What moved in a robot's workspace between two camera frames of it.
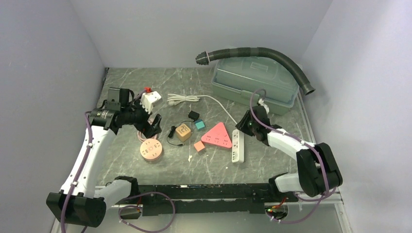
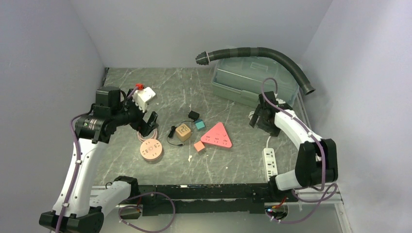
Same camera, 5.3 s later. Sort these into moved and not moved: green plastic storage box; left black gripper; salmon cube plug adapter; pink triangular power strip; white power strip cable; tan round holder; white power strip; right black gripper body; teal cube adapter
Moved: white power strip cable; white power strip; right black gripper body
Not moved: pink triangular power strip; teal cube adapter; green plastic storage box; left black gripper; tan round holder; salmon cube plug adapter
